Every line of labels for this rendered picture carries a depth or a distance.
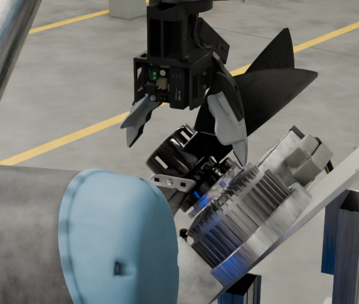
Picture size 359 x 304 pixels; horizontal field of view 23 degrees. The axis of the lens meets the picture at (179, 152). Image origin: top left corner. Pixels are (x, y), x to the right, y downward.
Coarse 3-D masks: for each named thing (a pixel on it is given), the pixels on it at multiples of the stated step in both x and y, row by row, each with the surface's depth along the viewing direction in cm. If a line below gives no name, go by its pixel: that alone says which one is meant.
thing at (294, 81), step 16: (240, 80) 150; (256, 80) 152; (272, 80) 154; (288, 80) 156; (304, 80) 157; (256, 96) 158; (272, 96) 159; (288, 96) 160; (208, 112) 160; (256, 112) 163; (272, 112) 164; (208, 128) 166; (256, 128) 167
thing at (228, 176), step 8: (224, 176) 174; (232, 176) 173; (216, 184) 173; (224, 184) 172; (208, 192) 173; (216, 192) 171; (200, 200) 174; (208, 200) 171; (200, 208) 172; (192, 216) 175
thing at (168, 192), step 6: (162, 186) 167; (162, 192) 164; (168, 192) 164; (174, 192) 164; (180, 192) 165; (186, 192) 165; (168, 198) 162; (174, 198) 162; (180, 198) 162; (174, 204) 159; (180, 204) 159; (174, 210) 156
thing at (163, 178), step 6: (156, 174) 173; (162, 174) 173; (150, 180) 171; (162, 180) 171; (174, 180) 171; (180, 180) 171; (186, 180) 171; (192, 180) 171; (168, 186) 169; (174, 186) 169; (180, 186) 169; (186, 186) 169; (192, 186) 169
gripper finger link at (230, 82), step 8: (216, 64) 100; (216, 72) 100; (224, 72) 100; (216, 80) 100; (224, 80) 100; (232, 80) 100; (216, 88) 101; (224, 88) 100; (232, 88) 100; (232, 96) 100; (240, 96) 101; (232, 104) 101; (240, 104) 101; (240, 112) 101; (240, 120) 101
